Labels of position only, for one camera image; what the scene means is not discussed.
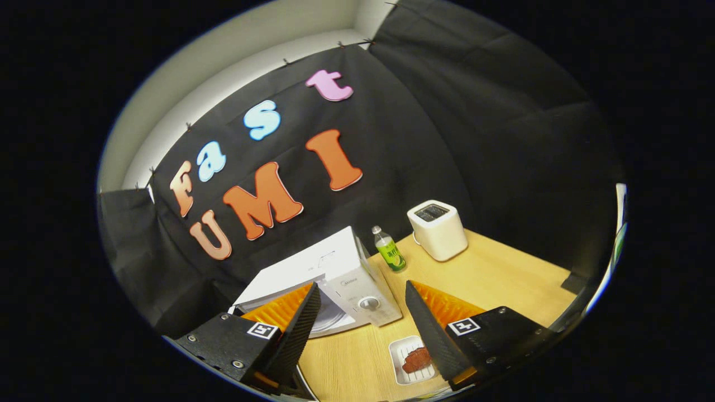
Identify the black table clamp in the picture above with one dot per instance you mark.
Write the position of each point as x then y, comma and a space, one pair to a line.
574, 283

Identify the white microwave oven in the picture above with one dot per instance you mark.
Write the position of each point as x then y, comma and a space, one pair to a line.
346, 268

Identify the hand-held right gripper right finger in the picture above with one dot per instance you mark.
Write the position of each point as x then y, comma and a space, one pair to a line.
430, 335

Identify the black backdrop cloth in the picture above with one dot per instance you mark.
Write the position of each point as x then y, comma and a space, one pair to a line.
447, 139

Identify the white ribbed tray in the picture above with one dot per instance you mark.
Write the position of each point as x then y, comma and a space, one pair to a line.
401, 349

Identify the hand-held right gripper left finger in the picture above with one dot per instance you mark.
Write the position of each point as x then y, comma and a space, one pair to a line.
299, 335

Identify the white toaster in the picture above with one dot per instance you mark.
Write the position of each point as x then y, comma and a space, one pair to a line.
441, 234

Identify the brown roast meat piece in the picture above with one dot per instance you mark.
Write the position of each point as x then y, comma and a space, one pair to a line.
416, 360

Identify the green label plastic bottle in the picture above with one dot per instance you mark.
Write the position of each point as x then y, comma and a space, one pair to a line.
391, 254

